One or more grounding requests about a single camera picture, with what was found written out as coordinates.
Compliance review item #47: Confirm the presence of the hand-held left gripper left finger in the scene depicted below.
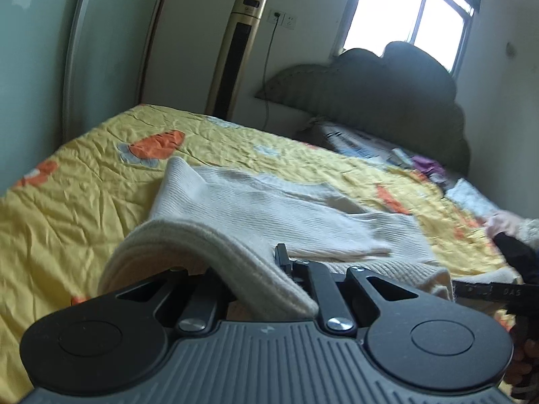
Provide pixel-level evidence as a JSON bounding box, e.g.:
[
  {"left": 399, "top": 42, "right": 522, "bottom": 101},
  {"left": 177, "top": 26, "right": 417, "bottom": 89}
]
[{"left": 116, "top": 267, "right": 231, "bottom": 335}]

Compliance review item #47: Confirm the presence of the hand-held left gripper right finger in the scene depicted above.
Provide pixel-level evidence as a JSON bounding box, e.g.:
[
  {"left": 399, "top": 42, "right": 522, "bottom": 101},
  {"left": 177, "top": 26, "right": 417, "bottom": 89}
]
[{"left": 274, "top": 243, "right": 416, "bottom": 335}]

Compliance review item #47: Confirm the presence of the white knit sweater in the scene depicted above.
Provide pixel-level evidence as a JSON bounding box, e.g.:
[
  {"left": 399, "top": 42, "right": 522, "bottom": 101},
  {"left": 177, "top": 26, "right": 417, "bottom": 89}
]
[{"left": 97, "top": 156, "right": 456, "bottom": 321}]

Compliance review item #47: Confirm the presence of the person's right hand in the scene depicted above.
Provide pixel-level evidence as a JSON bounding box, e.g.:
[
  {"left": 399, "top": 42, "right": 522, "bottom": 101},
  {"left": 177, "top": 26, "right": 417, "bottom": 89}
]
[{"left": 503, "top": 336, "right": 539, "bottom": 397}]

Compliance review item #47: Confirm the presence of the dark cloth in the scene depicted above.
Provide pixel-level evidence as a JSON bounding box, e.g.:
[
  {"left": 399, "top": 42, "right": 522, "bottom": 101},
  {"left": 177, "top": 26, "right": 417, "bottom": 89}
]
[{"left": 492, "top": 231, "right": 539, "bottom": 283}]

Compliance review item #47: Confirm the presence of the pink cloth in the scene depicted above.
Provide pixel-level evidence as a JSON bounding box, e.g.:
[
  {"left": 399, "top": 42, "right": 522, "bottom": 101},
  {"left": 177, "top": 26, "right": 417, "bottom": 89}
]
[{"left": 483, "top": 213, "right": 526, "bottom": 237}]

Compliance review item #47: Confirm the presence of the white printed cloth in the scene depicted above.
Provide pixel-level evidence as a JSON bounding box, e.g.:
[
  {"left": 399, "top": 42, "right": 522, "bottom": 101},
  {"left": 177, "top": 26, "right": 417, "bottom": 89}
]
[{"left": 445, "top": 178, "right": 500, "bottom": 216}]

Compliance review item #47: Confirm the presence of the purple cloth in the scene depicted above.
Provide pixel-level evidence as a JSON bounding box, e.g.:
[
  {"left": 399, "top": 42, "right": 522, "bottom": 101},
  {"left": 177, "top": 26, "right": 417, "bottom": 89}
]
[{"left": 410, "top": 155, "right": 448, "bottom": 182}]

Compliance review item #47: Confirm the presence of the printed pillow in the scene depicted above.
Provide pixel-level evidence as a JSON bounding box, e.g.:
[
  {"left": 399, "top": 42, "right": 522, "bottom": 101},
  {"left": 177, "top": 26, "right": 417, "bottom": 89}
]
[{"left": 309, "top": 117, "right": 407, "bottom": 166}]

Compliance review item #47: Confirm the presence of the yellow printed bedspread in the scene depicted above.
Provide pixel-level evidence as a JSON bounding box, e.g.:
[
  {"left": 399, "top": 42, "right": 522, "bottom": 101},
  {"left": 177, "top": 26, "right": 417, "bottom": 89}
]
[{"left": 0, "top": 103, "right": 525, "bottom": 404}]

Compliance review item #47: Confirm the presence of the grey padded headboard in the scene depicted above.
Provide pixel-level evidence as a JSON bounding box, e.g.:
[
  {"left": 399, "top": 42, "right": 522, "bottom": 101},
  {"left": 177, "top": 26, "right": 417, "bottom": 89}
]
[{"left": 254, "top": 41, "right": 471, "bottom": 175}]

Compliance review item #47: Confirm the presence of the gold tower air conditioner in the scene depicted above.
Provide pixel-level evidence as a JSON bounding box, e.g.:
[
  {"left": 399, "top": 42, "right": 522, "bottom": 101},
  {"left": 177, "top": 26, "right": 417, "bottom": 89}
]
[{"left": 205, "top": 0, "right": 268, "bottom": 121}]

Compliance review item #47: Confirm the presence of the wardrobe door with flower print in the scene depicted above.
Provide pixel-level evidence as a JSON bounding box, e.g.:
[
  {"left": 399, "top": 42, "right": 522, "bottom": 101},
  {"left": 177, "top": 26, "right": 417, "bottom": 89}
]
[{"left": 0, "top": 0, "right": 171, "bottom": 196}]

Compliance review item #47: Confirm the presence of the black power cable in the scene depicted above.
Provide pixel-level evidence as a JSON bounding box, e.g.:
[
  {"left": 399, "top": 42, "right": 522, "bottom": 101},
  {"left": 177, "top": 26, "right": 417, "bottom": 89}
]
[{"left": 262, "top": 16, "right": 279, "bottom": 130}]

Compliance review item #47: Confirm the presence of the window with metal frame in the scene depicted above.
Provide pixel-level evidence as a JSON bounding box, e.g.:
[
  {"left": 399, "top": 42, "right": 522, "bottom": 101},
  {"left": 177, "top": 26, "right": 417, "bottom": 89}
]
[{"left": 334, "top": 0, "right": 486, "bottom": 77}]

